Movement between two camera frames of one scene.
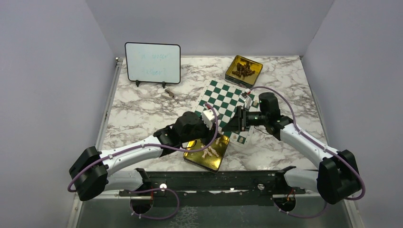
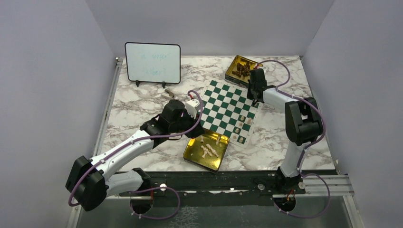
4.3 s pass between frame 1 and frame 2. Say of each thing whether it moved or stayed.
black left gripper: moved
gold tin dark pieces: stayed
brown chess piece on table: stayed
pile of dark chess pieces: stayed
